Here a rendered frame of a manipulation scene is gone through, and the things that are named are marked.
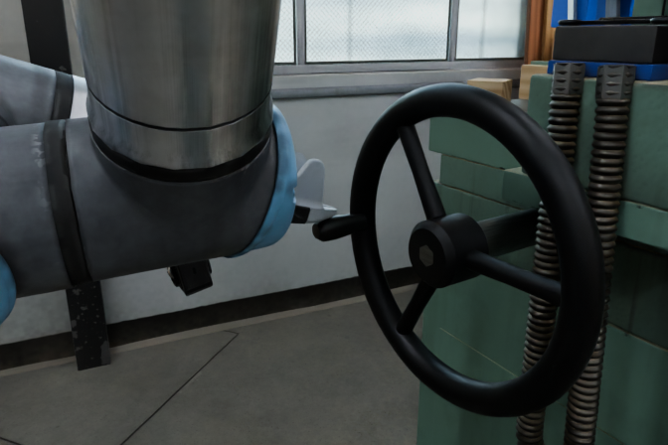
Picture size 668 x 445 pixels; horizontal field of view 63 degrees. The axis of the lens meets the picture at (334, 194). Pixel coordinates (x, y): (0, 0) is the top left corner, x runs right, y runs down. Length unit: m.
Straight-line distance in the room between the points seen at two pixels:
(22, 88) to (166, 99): 0.19
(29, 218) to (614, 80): 0.39
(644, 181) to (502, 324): 0.32
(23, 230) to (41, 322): 1.64
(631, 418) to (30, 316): 1.65
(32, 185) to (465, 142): 0.53
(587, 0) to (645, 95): 1.13
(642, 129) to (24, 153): 0.40
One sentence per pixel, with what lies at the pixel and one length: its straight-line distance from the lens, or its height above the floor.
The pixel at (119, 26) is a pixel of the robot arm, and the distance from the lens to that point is 0.22.
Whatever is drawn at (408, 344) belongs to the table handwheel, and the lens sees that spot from 0.57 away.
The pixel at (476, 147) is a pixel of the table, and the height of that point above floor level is 0.86.
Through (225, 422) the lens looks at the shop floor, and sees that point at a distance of 1.60.
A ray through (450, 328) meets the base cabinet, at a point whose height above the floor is 0.60.
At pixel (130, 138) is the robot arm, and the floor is 0.95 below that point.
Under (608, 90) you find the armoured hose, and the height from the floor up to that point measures 0.95.
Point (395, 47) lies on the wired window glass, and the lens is 2.07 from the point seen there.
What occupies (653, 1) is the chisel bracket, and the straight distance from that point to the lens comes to 0.70.
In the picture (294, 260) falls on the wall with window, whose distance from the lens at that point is 1.98.
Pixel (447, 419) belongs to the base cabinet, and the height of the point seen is 0.45.
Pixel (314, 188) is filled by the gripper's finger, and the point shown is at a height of 0.86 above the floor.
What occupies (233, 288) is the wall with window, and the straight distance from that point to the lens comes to 1.95.
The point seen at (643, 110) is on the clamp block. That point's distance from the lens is 0.46.
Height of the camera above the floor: 0.99
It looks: 16 degrees down
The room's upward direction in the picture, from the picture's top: straight up
